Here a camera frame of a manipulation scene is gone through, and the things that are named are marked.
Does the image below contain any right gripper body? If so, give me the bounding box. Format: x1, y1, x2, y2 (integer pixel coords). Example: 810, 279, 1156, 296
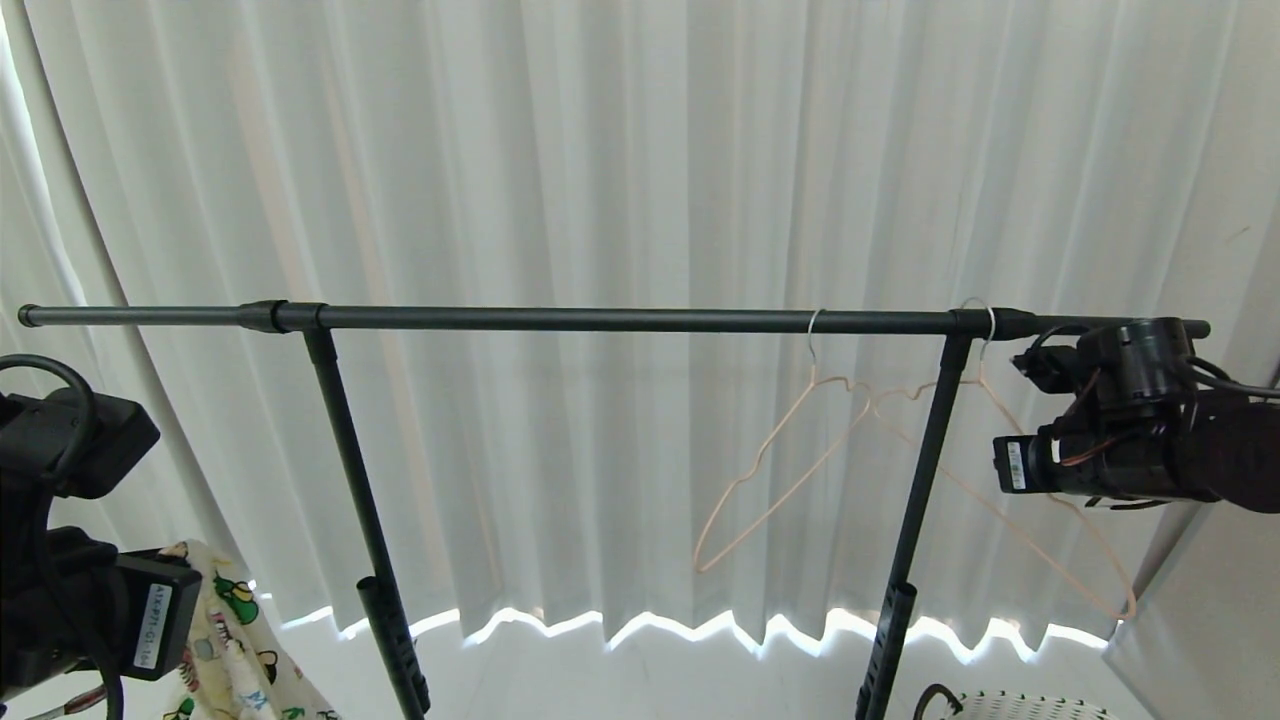
993, 400, 1201, 506

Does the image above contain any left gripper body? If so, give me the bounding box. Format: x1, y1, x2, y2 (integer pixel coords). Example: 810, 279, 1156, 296
0, 528, 204, 701

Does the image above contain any cream printed garment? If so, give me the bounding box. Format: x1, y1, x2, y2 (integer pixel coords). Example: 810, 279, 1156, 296
155, 540, 341, 720

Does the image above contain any pink clothes hanger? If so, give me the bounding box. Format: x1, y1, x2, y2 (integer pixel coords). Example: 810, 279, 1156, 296
875, 297, 1138, 623
693, 308, 881, 576

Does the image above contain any white laundry basket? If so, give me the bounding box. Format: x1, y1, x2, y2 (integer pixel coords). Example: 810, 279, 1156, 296
912, 683, 1121, 720

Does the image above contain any black clothes rack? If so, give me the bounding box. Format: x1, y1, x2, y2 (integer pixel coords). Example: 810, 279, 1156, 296
17, 298, 1211, 720

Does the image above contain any white curtain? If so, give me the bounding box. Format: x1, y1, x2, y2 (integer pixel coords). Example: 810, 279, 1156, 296
0, 0, 1280, 661

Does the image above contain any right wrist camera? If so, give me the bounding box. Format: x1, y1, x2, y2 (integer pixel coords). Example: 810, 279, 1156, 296
1012, 325, 1091, 396

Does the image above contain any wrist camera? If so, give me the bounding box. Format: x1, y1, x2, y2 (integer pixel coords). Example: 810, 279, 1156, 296
0, 355, 161, 501
1012, 325, 1091, 396

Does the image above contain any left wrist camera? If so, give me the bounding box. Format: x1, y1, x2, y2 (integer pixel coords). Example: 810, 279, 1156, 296
0, 355, 161, 501

